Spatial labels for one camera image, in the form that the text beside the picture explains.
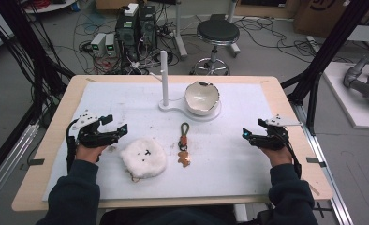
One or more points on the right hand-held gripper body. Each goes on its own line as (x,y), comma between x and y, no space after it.
(271,140)

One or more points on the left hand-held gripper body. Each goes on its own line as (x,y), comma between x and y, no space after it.
(90,137)

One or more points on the person's left hand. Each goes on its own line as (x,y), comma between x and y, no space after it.
(89,153)

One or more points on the person's right hand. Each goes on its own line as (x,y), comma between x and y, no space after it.
(277,156)

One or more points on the white foam mat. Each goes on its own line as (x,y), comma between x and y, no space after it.
(223,162)

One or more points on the white fluffy plush pouch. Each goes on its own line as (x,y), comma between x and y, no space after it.
(143,159)

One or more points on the wooden table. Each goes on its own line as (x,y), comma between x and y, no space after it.
(301,175)

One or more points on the white ceramic bowl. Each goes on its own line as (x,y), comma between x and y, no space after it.
(202,98)

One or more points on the grey power supply unit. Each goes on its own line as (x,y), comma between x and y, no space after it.
(98,43)
(110,45)

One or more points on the white floor board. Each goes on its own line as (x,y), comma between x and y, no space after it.
(345,103)

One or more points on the black computer tower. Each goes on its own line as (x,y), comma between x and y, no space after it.
(147,26)
(127,37)

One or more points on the person's dark lap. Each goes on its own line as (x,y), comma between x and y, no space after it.
(170,217)

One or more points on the black round stool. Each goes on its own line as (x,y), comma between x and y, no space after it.
(217,33)

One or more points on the white box on computer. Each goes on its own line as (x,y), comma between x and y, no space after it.
(131,9)

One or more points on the cardboard box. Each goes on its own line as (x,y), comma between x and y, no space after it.
(320,15)

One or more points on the aluminium rail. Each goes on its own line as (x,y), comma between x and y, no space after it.
(326,175)
(7,162)

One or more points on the white stand with post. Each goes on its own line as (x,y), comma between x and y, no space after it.
(164,81)

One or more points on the black metal frame post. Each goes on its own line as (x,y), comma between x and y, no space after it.
(329,47)
(26,47)

